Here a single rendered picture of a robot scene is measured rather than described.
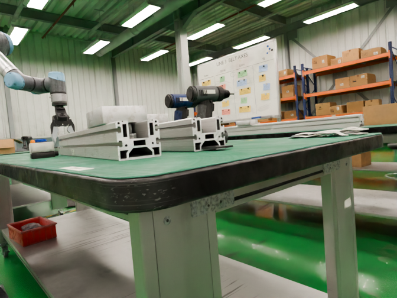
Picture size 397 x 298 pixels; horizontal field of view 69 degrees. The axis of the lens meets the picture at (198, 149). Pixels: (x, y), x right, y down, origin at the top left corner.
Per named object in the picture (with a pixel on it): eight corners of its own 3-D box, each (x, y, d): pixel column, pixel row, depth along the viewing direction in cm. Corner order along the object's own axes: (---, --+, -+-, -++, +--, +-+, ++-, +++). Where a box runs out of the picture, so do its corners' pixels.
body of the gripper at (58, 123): (68, 127, 153) (65, 104, 153) (71, 126, 146) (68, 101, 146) (52, 128, 149) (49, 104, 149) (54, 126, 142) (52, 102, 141)
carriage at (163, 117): (124, 136, 111) (122, 118, 111) (150, 134, 117) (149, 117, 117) (140, 134, 98) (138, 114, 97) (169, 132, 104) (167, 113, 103)
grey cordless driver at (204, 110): (188, 146, 109) (184, 87, 108) (231, 142, 118) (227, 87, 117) (198, 146, 102) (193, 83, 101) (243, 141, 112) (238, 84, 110)
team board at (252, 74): (197, 184, 477) (187, 64, 466) (218, 179, 510) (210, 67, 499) (276, 193, 364) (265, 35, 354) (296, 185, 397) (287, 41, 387)
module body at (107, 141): (60, 155, 128) (58, 135, 127) (84, 152, 133) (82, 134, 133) (119, 161, 61) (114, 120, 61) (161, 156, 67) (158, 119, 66)
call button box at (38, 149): (30, 158, 115) (28, 142, 114) (57, 156, 120) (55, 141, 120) (31, 159, 108) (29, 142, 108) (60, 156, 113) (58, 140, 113)
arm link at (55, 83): (54, 74, 151) (68, 73, 148) (57, 96, 151) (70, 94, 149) (42, 72, 143) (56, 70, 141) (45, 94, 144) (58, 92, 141)
